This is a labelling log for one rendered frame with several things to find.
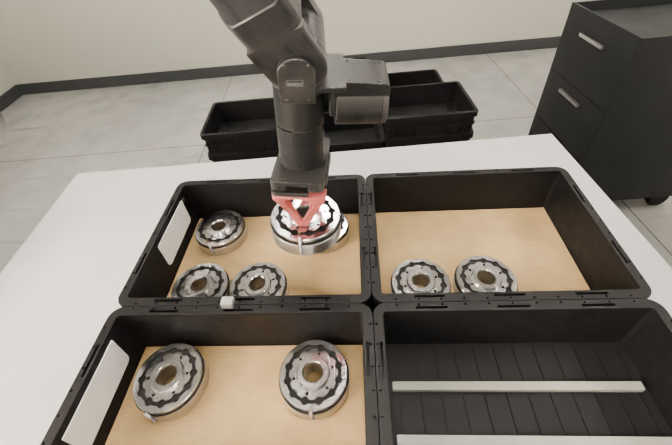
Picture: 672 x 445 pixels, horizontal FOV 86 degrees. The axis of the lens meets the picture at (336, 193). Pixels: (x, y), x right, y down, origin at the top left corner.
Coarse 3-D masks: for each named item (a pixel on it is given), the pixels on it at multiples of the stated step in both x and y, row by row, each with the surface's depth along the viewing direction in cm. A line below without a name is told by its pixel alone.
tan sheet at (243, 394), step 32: (224, 352) 60; (256, 352) 59; (288, 352) 59; (352, 352) 58; (224, 384) 56; (256, 384) 56; (352, 384) 55; (128, 416) 54; (192, 416) 53; (224, 416) 53; (256, 416) 52; (288, 416) 52; (352, 416) 52
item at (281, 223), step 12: (276, 204) 55; (324, 204) 55; (336, 204) 55; (276, 216) 53; (288, 216) 53; (324, 216) 53; (336, 216) 53; (276, 228) 51; (288, 228) 51; (300, 228) 51; (312, 228) 51; (324, 228) 51; (312, 240) 50
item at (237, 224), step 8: (208, 216) 79; (216, 216) 79; (224, 216) 79; (232, 216) 79; (240, 216) 79; (200, 224) 78; (208, 224) 78; (232, 224) 77; (240, 224) 77; (200, 232) 76; (208, 232) 76; (232, 232) 76; (240, 232) 76; (200, 240) 74; (208, 240) 75; (216, 240) 74; (224, 240) 74; (232, 240) 74
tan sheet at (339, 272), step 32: (256, 224) 81; (352, 224) 79; (192, 256) 75; (224, 256) 75; (256, 256) 74; (288, 256) 74; (320, 256) 73; (352, 256) 72; (320, 288) 67; (352, 288) 67
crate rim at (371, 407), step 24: (120, 312) 55; (144, 312) 55; (168, 312) 55; (192, 312) 54; (216, 312) 54; (240, 312) 54; (264, 312) 54; (288, 312) 53; (312, 312) 53; (336, 312) 53; (360, 312) 52; (96, 360) 50; (72, 384) 48; (72, 408) 46; (48, 432) 44
